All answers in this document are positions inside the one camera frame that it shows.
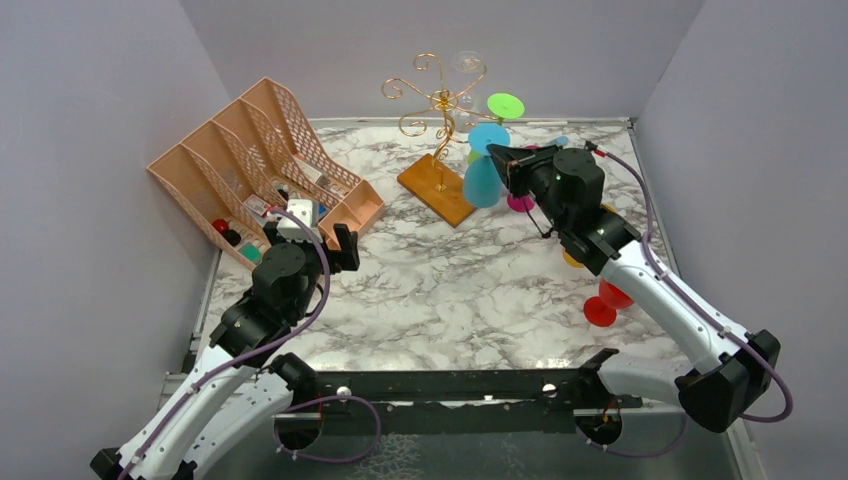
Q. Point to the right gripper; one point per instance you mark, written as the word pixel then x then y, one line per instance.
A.
pixel 516 163

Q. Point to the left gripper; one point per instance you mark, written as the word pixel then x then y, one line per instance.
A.
pixel 348 242

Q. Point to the blue wine glass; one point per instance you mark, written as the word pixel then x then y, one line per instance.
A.
pixel 482 184

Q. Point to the green wine glass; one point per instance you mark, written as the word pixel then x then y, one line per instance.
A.
pixel 503 106

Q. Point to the clear wine glass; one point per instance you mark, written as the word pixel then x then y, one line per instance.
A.
pixel 469 66

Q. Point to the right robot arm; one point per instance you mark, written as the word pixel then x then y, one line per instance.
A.
pixel 729 372

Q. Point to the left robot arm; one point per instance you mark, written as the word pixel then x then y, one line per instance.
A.
pixel 240 379

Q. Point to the magenta wine glass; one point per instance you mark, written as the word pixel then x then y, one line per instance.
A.
pixel 521 204

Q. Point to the gold wine glass rack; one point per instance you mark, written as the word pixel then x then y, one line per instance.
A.
pixel 430 179

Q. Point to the yellow wine glass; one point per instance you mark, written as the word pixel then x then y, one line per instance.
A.
pixel 571 261

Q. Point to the red wine glass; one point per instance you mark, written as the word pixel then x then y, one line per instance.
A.
pixel 602 309

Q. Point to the small blue white package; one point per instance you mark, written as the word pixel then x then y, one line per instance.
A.
pixel 560 141

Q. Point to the small card box in organizer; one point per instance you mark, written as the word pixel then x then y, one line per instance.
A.
pixel 257 206

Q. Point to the red black item in organizer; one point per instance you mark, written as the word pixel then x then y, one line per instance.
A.
pixel 231 236

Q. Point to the pink plastic desk organizer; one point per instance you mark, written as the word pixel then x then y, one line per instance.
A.
pixel 262 144

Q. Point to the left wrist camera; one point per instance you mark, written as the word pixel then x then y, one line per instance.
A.
pixel 296 222

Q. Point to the black mounting rail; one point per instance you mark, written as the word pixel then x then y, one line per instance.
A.
pixel 339 403

